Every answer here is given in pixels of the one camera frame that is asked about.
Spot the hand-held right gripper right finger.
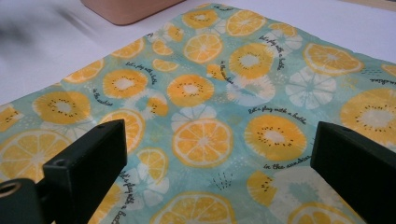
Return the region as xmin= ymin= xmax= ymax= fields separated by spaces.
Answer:
xmin=309 ymin=120 xmax=396 ymax=224

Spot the pink plastic basin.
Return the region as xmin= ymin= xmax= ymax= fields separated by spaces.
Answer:
xmin=79 ymin=0 xmax=188 ymax=26

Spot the citrus print teal cloth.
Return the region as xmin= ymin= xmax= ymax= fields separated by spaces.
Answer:
xmin=0 ymin=2 xmax=396 ymax=224

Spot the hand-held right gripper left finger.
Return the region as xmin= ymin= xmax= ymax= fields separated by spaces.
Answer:
xmin=42 ymin=119 xmax=128 ymax=224

